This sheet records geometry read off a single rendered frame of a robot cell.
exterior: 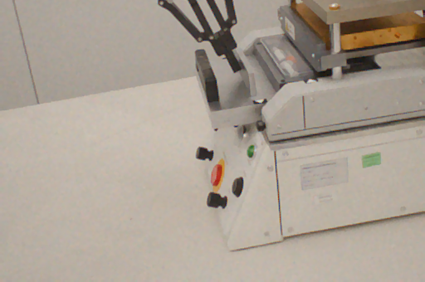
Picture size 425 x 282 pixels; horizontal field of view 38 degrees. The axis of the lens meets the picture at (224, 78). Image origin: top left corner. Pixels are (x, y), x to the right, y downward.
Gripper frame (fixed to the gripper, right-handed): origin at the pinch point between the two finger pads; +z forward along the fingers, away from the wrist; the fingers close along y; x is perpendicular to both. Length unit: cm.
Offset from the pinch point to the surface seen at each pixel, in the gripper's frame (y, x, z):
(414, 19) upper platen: -28.5, 7.5, 6.7
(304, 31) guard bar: -12.5, 4.3, 1.2
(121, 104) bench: 31, -48, 18
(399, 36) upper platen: -24.5, 11.2, 6.2
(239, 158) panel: 6.4, 6.9, 15.3
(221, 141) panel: 9.1, -5.9, 17.7
